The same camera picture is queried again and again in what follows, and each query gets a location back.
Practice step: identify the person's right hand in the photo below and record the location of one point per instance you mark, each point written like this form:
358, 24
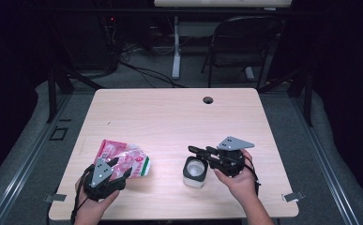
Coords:
240, 186

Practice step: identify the person's left hand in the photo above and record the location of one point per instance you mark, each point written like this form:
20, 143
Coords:
91, 207

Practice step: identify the black metal stand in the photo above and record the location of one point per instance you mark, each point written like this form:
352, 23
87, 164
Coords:
307, 93
52, 93

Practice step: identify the clear pink printed plastic bag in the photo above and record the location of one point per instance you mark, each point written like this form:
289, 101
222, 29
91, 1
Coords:
124, 156

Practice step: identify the aluminium floor rail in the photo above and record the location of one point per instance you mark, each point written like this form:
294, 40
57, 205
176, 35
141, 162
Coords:
26, 162
326, 162

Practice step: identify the white desk leg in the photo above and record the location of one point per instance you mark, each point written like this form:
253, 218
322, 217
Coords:
176, 47

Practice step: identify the grey metal table bracket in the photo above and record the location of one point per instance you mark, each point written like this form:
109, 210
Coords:
293, 196
55, 198

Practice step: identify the black folding chair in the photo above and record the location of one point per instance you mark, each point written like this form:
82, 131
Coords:
241, 40

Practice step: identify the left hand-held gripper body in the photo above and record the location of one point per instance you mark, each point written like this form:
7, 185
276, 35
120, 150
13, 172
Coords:
102, 184

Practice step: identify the black computer tower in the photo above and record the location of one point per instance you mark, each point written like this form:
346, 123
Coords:
91, 40

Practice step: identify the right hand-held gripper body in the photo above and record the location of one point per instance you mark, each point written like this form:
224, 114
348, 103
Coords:
230, 162

